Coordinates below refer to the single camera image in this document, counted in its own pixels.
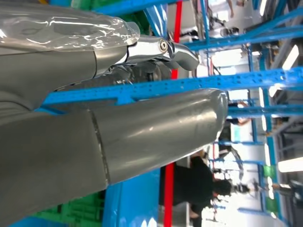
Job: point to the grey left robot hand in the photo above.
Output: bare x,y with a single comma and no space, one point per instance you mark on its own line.
153,131

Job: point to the green plastic crate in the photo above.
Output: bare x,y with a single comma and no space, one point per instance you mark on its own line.
75,210
139,25

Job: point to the blue metal shelf rack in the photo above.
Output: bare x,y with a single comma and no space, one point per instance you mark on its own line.
132,200

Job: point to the green hanging sign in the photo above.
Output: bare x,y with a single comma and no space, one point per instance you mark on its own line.
271,205
269,171

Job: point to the person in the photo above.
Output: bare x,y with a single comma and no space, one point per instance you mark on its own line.
241,120
194,185

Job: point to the black white humanoid robot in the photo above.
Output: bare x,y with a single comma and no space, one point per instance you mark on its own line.
241,188

